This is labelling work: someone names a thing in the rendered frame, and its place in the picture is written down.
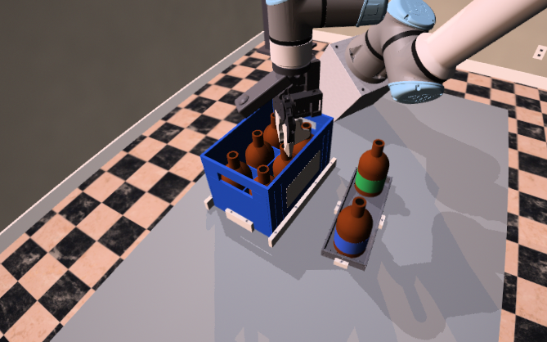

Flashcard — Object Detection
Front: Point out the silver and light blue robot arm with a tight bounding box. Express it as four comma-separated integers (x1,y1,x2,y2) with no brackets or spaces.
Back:
235,0,547,119

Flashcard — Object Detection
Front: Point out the blue plastic crate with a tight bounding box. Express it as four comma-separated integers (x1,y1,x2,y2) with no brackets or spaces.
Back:
200,101,332,237

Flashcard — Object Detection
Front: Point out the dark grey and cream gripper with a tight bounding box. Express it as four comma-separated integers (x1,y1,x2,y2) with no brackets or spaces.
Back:
272,53,323,157

